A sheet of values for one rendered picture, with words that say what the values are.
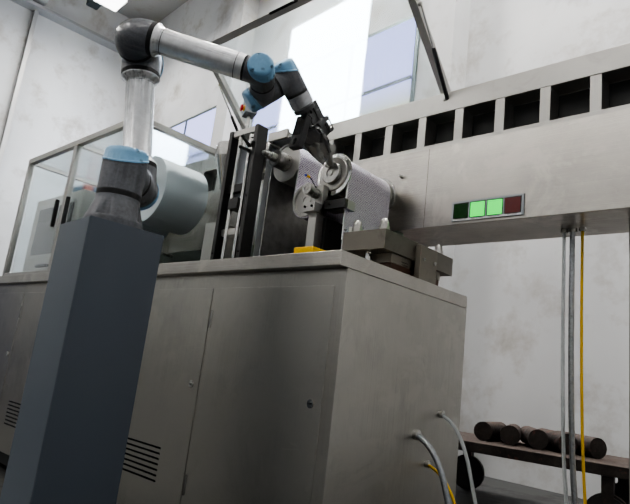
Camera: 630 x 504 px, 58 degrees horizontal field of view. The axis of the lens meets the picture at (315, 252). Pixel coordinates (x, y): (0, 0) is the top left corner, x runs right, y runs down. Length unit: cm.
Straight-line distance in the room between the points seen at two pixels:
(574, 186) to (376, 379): 83
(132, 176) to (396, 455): 102
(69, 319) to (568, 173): 144
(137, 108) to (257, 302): 68
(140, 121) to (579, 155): 131
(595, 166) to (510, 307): 297
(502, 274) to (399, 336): 327
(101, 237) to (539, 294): 370
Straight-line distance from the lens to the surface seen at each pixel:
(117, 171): 158
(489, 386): 476
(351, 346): 144
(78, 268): 145
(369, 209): 195
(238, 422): 163
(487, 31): 586
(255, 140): 207
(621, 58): 200
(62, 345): 144
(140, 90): 183
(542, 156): 194
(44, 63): 1154
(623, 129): 189
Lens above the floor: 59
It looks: 12 degrees up
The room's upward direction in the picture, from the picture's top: 7 degrees clockwise
